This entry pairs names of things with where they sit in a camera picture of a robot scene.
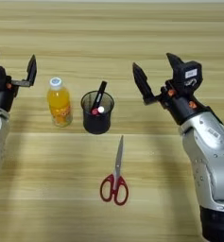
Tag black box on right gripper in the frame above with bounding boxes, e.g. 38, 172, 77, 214
172, 60, 203, 93

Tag black marker pen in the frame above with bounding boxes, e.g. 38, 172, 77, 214
92, 80, 108, 112

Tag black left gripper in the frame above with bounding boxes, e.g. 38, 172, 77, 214
0, 50, 38, 112

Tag black mesh pen holder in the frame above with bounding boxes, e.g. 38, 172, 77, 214
80, 90, 115, 135

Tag red handled scissors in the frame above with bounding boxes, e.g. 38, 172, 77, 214
99, 135, 129, 207

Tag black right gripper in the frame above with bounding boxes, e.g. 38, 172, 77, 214
131, 52, 212, 127

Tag orange juice bottle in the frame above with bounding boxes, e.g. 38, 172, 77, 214
46, 77, 74, 128

